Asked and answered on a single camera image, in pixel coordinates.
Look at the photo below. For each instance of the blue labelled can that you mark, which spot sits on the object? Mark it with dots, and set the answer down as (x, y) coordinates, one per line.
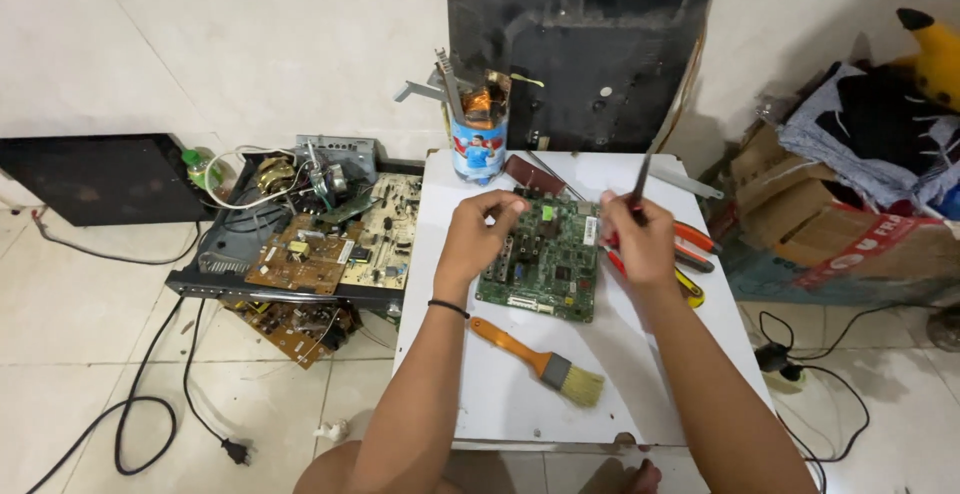
(478, 155)

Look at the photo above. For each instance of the person's left hand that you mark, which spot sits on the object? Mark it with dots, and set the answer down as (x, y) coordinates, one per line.
(469, 243)

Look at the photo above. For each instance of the black flat panel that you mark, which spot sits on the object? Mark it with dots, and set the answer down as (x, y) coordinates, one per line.
(97, 179)

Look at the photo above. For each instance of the grey metal bar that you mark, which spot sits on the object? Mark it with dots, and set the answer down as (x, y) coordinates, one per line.
(686, 183)

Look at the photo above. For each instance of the thin metal rod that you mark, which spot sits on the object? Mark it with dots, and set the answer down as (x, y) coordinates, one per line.
(551, 171)

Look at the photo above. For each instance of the dark screwdriver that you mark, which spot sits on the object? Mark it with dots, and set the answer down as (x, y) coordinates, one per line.
(640, 179)

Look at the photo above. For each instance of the copper wound transformer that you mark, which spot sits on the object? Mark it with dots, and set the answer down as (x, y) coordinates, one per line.
(484, 100)

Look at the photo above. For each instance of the yellow plush toy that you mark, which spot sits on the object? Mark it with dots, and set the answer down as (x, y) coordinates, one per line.
(937, 59)

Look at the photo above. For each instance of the person's left leg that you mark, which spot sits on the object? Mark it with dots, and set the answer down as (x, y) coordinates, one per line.
(330, 471)

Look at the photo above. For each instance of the grey metal box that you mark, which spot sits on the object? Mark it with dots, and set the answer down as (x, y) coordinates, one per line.
(337, 150)

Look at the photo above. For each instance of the black wristband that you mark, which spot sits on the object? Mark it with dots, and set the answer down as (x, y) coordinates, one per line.
(448, 305)

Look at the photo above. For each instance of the pile of clothes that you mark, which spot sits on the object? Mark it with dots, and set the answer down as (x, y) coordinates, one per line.
(862, 134)

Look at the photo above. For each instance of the beige circuit board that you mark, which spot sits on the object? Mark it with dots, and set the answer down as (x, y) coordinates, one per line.
(390, 231)

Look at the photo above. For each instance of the small green circuit board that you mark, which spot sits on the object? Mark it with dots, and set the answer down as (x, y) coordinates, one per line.
(349, 209)

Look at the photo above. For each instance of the grey metal bracket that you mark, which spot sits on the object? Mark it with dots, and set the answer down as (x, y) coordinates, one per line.
(448, 81)

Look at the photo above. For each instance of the person's right hand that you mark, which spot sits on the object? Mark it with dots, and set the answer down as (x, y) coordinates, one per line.
(641, 250)

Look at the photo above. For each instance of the heap of cardboard boxes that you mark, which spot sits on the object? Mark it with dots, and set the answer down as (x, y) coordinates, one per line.
(795, 224)

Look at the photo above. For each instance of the black device chassis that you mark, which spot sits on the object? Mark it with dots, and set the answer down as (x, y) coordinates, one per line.
(225, 254)

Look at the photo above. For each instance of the white crumpled tissue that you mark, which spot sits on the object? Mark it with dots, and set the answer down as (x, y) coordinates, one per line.
(332, 429)

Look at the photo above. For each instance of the dark red flat piece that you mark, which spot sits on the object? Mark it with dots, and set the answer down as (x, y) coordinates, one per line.
(534, 174)

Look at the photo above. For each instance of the green plastic bottle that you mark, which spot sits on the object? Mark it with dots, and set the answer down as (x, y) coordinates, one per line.
(204, 168)

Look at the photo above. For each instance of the black power adapter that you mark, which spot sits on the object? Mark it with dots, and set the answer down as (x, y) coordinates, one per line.
(776, 359)

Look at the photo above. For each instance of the brass coloured motor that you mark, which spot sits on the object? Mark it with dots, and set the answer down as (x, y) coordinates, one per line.
(274, 175)

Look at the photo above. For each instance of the black television back cover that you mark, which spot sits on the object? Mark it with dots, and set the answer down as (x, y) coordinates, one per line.
(577, 59)

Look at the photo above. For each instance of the white board table top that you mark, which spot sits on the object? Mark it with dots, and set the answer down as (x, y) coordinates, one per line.
(525, 411)

